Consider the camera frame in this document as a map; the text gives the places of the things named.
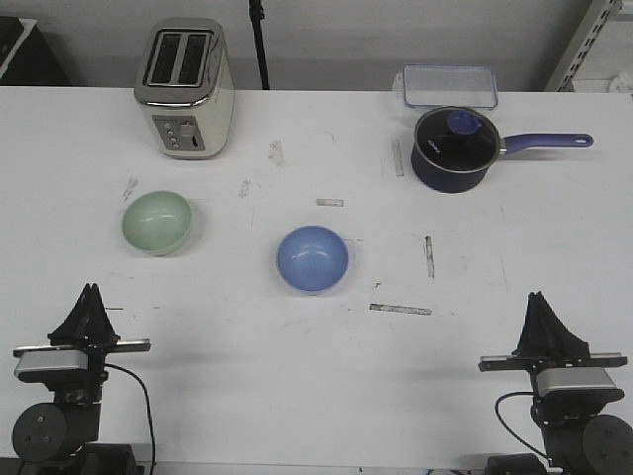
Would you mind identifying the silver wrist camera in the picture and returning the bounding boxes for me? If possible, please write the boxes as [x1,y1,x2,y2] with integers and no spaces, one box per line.
[14,349,88,382]
[535,367,624,401]

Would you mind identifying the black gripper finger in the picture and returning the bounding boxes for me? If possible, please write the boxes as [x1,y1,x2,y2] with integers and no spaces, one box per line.
[535,292,589,358]
[512,292,543,356]
[90,283,120,343]
[48,283,92,342]

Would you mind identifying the grey metal shelf rack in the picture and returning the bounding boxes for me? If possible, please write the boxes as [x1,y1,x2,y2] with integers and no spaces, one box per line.
[543,0,632,92]

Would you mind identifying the blue bowl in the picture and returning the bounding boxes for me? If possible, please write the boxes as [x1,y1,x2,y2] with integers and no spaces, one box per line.
[276,226,349,294]

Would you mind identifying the clear plastic food container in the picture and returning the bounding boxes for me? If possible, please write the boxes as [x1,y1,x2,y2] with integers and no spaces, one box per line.
[392,63,498,109]

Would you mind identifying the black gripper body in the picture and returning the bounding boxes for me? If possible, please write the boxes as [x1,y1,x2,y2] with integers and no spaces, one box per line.
[13,338,150,384]
[479,352,627,428]

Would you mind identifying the dark blue saucepan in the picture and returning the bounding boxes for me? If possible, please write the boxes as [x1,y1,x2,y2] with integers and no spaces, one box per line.
[410,133,593,193]

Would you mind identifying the black tripod pole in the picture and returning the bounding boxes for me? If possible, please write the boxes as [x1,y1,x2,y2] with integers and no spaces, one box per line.
[248,0,270,90]

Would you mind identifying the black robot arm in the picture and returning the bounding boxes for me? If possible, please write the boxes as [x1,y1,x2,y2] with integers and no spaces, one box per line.
[479,293,632,474]
[12,283,156,474]

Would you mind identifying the white crumpled cloth on shelf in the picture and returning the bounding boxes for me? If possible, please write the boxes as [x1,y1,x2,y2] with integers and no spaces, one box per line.
[607,71,633,94]

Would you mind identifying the green bowl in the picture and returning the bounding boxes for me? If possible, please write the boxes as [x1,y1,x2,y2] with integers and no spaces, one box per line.
[122,190,193,255]

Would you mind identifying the cream and chrome toaster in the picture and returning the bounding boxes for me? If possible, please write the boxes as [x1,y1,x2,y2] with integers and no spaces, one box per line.
[134,17,235,160]

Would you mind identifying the glass pot lid blue knob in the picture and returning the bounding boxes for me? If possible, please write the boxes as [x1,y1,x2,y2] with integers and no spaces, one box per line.
[414,107,500,172]

